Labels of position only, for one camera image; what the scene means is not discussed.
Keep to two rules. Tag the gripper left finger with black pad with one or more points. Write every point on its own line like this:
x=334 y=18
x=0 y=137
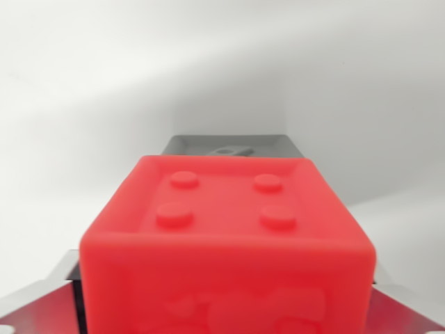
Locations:
x=41 y=306

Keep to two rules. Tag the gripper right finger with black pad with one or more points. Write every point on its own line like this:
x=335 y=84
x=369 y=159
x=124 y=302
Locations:
x=403 y=309

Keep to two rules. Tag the red studded cube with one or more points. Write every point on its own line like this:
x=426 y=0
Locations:
x=226 y=250

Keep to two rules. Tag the grey studded cube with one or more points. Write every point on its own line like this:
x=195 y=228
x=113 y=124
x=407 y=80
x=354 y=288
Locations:
x=194 y=144

